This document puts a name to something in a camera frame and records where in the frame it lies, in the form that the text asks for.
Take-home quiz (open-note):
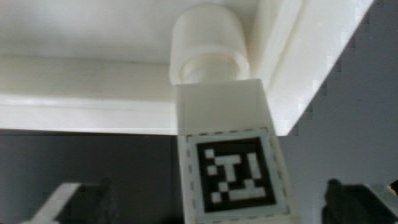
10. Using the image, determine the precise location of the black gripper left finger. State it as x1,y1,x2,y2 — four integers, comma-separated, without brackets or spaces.
19,178,115,224

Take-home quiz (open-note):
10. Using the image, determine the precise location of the white square tabletop part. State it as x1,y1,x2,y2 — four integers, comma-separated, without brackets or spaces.
0,0,375,135

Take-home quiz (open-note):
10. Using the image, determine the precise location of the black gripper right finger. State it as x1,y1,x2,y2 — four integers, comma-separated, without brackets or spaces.
321,179,398,224

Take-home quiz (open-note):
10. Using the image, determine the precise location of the white furniture leg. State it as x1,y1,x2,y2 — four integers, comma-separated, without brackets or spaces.
176,79,298,224

